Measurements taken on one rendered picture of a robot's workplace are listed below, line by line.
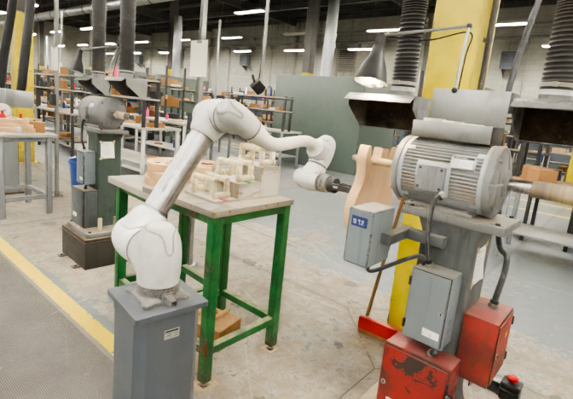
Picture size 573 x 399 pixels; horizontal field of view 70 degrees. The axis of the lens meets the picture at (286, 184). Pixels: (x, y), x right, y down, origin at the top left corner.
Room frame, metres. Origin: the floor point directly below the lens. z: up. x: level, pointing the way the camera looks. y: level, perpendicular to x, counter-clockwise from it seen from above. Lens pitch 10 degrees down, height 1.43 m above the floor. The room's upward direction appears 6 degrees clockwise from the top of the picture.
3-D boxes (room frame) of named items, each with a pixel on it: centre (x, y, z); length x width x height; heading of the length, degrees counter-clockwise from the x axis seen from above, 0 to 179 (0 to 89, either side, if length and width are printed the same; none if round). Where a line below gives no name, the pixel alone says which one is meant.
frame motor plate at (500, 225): (1.50, -0.66, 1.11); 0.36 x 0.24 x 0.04; 50
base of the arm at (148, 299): (1.42, 0.43, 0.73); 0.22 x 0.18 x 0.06; 43
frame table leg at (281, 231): (2.26, 0.00, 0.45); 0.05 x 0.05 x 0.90; 50
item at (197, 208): (2.25, 0.37, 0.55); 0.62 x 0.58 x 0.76; 50
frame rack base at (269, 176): (2.36, 0.19, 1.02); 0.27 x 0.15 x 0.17; 49
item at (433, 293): (1.38, -0.56, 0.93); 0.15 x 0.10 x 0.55; 50
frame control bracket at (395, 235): (1.45, -0.42, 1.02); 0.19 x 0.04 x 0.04; 140
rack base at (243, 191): (2.25, 0.29, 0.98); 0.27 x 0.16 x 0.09; 49
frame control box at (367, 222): (1.41, -0.38, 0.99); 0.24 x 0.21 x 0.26; 50
